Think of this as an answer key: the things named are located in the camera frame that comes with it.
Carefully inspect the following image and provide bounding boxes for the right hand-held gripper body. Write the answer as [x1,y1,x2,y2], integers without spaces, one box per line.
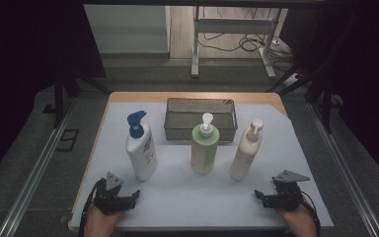
[271,169,311,212]

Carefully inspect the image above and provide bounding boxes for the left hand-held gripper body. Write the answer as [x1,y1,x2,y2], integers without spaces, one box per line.
[93,171,126,215]

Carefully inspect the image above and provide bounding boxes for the white bottle with blue pump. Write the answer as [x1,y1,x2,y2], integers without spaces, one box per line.
[125,110,159,183]

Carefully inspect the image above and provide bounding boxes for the cream bottle with cream pump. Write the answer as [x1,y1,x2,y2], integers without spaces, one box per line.
[229,118,265,182]

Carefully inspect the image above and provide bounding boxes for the green bottle with white pump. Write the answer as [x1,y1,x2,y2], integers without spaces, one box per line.
[190,112,221,176]

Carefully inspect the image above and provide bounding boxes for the metal mesh basket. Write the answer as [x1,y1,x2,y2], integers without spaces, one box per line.
[163,97,239,143]

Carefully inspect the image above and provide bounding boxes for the person's left hand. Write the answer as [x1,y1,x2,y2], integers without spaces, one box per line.
[83,203,125,237]

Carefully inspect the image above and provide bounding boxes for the person's right hand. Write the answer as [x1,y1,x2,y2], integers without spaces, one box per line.
[274,197,319,237]

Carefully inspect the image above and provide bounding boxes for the pale blue table mat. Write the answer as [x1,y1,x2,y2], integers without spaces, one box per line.
[69,102,335,229]

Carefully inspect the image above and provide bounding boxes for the black metal stand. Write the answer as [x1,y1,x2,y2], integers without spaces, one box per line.
[265,65,336,134]
[52,62,111,129]

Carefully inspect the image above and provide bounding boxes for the white power strip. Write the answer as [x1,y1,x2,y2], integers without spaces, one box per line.
[284,72,303,87]

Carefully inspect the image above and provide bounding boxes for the dark curtain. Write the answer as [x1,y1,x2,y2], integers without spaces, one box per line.
[0,0,107,190]
[279,0,379,193]

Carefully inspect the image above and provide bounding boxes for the white panel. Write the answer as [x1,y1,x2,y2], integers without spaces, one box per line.
[83,4,172,55]

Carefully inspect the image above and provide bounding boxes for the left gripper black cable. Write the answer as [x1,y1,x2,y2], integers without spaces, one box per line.
[78,182,101,237]

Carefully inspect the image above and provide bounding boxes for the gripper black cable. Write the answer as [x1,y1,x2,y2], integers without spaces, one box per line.
[297,194,322,237]
[78,182,101,237]

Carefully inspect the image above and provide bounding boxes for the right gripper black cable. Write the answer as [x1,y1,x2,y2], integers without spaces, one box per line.
[297,194,322,237]

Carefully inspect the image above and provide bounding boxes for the aluminium rail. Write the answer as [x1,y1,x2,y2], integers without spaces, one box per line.
[307,102,379,237]
[0,98,77,237]

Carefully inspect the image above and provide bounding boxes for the black floor cables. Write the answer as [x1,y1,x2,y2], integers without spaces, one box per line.
[198,6,295,72]

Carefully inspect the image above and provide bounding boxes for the white metal desk frame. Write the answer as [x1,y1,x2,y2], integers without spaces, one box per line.
[190,6,277,80]

